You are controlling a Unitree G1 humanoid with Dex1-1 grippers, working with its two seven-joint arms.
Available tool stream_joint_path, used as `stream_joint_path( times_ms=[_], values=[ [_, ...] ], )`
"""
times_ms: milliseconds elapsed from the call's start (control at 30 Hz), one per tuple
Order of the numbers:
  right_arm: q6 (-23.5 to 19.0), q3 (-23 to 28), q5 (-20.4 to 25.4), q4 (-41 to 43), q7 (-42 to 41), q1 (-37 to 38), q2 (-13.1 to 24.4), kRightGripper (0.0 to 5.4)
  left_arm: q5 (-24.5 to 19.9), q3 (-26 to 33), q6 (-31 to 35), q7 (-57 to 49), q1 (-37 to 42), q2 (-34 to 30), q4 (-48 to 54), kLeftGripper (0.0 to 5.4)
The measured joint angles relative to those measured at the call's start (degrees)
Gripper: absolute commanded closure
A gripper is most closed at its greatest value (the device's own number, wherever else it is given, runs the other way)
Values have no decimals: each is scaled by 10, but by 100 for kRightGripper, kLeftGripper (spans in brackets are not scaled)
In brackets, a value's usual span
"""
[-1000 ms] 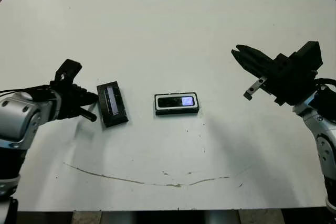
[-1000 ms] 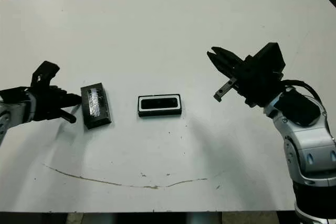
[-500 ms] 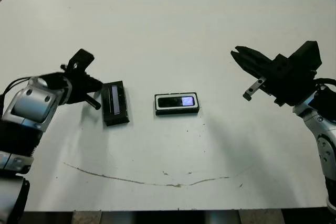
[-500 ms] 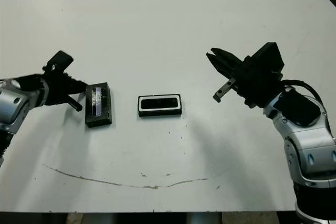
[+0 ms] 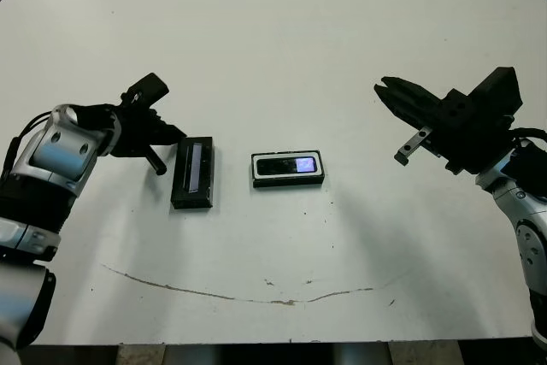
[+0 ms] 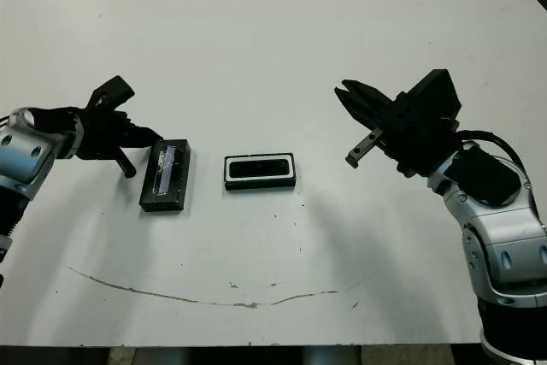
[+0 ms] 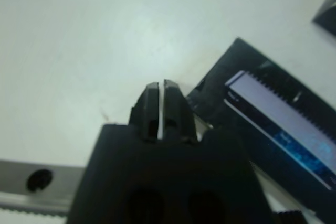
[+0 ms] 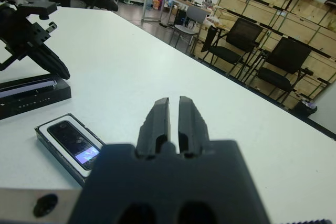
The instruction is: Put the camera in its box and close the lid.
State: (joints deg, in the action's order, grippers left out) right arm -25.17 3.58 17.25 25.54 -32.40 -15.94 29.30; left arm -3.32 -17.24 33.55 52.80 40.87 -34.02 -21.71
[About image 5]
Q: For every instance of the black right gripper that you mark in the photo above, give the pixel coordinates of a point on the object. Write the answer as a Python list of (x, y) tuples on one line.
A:
[(466, 138)]

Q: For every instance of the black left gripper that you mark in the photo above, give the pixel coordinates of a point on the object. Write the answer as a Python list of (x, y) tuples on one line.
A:
[(132, 134)]

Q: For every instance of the black box lid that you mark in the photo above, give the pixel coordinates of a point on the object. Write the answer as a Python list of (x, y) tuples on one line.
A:
[(205, 172)]

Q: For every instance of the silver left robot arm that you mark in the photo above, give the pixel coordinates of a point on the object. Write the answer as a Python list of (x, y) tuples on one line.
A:
[(47, 155)]

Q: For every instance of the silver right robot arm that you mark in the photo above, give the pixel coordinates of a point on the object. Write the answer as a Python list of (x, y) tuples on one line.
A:
[(530, 219)]

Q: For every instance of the black box with white insert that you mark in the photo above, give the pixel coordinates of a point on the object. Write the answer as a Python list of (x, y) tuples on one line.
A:
[(286, 182)]

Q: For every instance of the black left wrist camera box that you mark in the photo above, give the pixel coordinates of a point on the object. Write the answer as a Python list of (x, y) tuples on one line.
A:
[(147, 89)]

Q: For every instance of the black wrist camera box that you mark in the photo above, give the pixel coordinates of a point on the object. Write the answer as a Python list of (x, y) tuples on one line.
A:
[(147, 89), (500, 91)]

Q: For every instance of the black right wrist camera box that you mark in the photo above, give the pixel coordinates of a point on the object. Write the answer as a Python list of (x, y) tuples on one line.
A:
[(500, 91)]

